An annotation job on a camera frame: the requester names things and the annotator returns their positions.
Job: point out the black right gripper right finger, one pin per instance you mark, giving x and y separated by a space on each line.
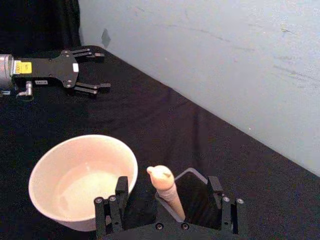
214 190

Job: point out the black table cloth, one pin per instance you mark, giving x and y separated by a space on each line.
175 125

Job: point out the white ceramic bowl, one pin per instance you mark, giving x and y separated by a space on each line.
75 180

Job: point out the clear plastic case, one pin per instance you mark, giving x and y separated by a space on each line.
192 195

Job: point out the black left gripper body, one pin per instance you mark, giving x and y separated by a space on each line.
53 70

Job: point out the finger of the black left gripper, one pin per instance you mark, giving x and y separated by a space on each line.
87 53
91 88

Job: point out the black hanging curtain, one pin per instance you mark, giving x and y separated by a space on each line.
37 22

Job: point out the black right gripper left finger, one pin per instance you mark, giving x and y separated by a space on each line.
122 190

